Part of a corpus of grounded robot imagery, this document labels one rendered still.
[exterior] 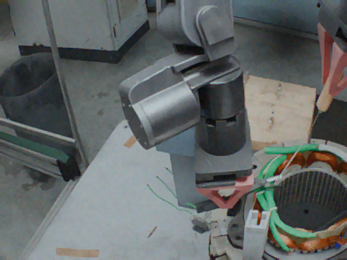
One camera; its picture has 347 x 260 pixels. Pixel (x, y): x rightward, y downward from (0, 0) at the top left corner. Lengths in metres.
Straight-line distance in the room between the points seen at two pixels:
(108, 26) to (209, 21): 2.49
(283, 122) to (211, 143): 0.37
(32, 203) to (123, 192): 1.21
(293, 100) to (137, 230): 0.46
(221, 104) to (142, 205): 0.68
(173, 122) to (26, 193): 1.98
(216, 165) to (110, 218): 0.62
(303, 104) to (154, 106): 0.52
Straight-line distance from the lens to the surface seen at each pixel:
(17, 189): 2.45
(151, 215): 1.11
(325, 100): 0.53
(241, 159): 0.53
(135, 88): 0.45
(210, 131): 0.51
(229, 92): 0.48
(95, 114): 2.70
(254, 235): 0.58
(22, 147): 1.44
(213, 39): 0.44
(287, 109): 0.91
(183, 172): 1.02
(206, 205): 0.60
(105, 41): 3.00
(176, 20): 0.46
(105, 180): 1.21
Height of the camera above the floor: 1.64
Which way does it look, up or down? 41 degrees down
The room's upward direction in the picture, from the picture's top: 9 degrees counter-clockwise
